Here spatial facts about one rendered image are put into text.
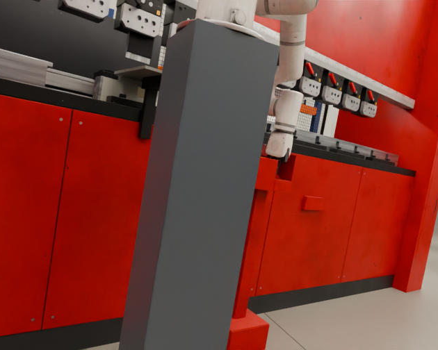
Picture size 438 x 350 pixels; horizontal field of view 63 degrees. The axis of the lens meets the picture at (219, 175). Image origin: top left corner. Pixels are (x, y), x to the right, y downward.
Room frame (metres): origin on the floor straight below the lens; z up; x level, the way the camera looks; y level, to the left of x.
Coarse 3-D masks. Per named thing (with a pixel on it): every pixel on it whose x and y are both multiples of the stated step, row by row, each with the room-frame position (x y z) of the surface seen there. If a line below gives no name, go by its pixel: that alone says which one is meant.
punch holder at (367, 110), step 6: (366, 90) 2.30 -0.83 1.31; (372, 90) 2.34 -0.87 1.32; (366, 96) 2.31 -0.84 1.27; (360, 102) 2.33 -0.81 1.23; (366, 102) 2.31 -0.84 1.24; (360, 108) 2.32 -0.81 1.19; (366, 108) 2.32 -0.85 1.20; (372, 108) 2.36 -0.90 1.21; (354, 114) 2.38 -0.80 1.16; (360, 114) 2.34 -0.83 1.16; (366, 114) 2.33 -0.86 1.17; (372, 114) 2.37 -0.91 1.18
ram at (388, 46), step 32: (192, 0) 1.49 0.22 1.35; (320, 0) 1.95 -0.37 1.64; (352, 0) 2.12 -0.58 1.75; (384, 0) 2.31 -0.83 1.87; (416, 0) 2.54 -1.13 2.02; (320, 32) 1.98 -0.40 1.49; (352, 32) 2.15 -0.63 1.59; (384, 32) 2.35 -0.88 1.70; (416, 32) 2.60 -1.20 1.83; (320, 64) 2.01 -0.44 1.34; (352, 64) 2.19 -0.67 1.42; (384, 64) 2.40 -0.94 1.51; (416, 64) 2.65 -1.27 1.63; (384, 96) 2.46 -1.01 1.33
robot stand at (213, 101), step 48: (192, 48) 0.65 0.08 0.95; (240, 48) 0.69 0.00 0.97; (192, 96) 0.65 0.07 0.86; (240, 96) 0.70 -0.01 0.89; (192, 144) 0.66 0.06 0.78; (240, 144) 0.70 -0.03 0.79; (144, 192) 0.80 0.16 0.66; (192, 192) 0.67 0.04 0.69; (240, 192) 0.71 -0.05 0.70; (144, 240) 0.74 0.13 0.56; (192, 240) 0.67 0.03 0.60; (240, 240) 0.72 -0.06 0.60; (144, 288) 0.70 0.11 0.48; (192, 288) 0.68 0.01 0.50; (144, 336) 0.65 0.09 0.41; (192, 336) 0.69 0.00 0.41
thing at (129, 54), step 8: (128, 32) 1.39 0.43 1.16; (128, 40) 1.38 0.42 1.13; (136, 40) 1.39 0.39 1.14; (144, 40) 1.41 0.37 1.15; (152, 40) 1.43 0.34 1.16; (128, 48) 1.37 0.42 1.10; (136, 48) 1.39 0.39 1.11; (144, 48) 1.41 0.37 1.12; (152, 48) 1.43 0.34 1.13; (128, 56) 1.39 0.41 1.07; (136, 56) 1.41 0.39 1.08; (144, 56) 1.42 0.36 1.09
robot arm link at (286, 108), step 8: (288, 96) 1.41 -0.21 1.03; (296, 96) 1.40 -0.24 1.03; (280, 104) 1.42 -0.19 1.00; (288, 104) 1.41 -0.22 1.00; (296, 104) 1.41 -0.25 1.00; (280, 112) 1.42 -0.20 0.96; (288, 112) 1.41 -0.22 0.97; (296, 112) 1.42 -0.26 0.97; (280, 120) 1.42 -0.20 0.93; (288, 120) 1.41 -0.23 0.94; (296, 120) 1.43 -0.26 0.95
